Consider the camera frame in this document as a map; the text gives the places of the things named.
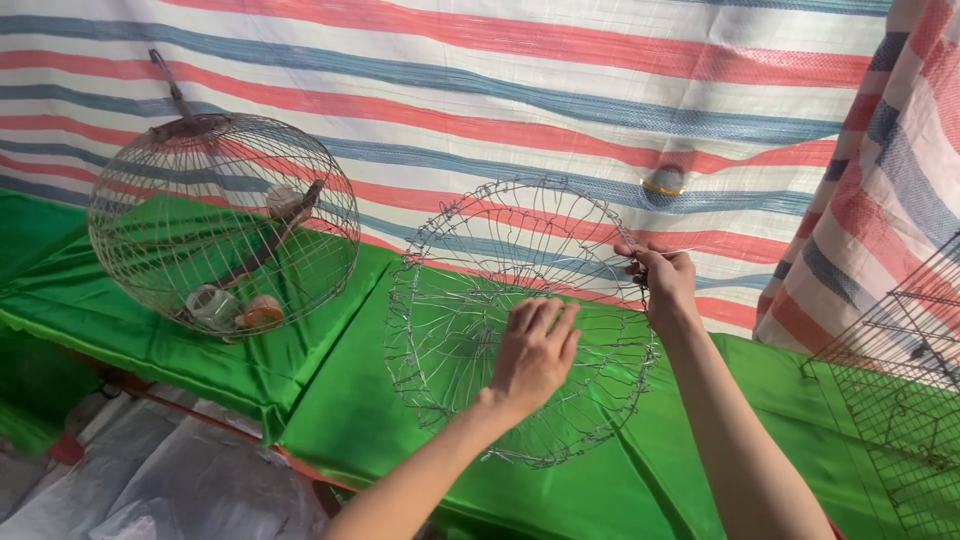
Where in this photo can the clear plastic feeder cup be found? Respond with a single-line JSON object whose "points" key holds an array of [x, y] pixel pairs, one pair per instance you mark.
{"points": [[212, 306]]}

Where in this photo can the clear plastic sheet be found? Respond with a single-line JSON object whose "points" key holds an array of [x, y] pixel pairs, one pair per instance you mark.
{"points": [[157, 480]]}

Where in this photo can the striped woven tarpaulin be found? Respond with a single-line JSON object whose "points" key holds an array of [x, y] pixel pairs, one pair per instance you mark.
{"points": [[480, 97]]}

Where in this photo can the orange plastic feeder cup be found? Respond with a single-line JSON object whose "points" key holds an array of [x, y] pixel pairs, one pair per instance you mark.
{"points": [[262, 310]]}

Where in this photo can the wooden perch stick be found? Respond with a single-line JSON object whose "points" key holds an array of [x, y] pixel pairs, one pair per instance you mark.
{"points": [[274, 240]]}

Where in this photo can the person's left hand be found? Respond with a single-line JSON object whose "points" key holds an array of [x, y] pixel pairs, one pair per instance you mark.
{"points": [[534, 360]]}

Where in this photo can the person's right fingers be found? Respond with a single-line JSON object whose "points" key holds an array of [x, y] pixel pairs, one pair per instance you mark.
{"points": [[634, 259]]}

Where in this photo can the person's right hand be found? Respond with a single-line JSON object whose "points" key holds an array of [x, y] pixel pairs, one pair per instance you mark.
{"points": [[664, 289]]}

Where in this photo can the red table frame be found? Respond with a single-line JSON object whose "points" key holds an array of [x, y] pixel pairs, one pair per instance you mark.
{"points": [[225, 431]]}

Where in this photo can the green satin cloth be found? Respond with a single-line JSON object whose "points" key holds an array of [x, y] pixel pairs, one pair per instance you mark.
{"points": [[345, 420]]}

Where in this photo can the yellow tape roll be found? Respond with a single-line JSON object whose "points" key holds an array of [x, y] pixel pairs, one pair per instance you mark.
{"points": [[663, 182]]}

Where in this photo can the white round feeder cup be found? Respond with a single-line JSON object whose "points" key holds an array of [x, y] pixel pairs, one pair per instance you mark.
{"points": [[283, 199]]}

